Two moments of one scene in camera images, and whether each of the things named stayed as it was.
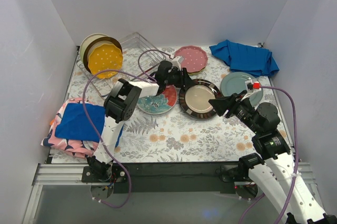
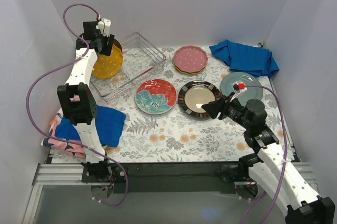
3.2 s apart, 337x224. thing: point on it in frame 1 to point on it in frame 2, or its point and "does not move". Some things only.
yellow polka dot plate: (105, 57) does not move
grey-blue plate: (234, 82) does not move
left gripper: (180, 78) to (107, 45)
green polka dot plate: (195, 73) does not move
